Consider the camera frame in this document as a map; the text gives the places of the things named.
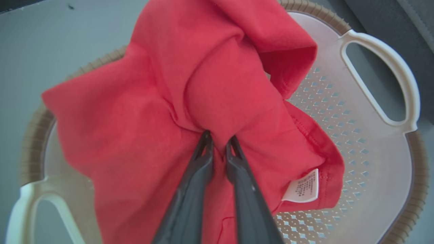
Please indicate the beige basket with brown rim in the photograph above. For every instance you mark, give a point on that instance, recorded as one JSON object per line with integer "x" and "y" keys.
{"x": 369, "y": 162}

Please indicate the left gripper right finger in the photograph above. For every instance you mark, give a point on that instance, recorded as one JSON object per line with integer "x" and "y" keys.
{"x": 249, "y": 203}

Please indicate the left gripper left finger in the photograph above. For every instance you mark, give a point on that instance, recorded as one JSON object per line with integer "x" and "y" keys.
{"x": 190, "y": 196}

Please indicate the red garment with white label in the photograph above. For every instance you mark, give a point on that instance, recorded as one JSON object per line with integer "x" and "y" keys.
{"x": 149, "y": 112}

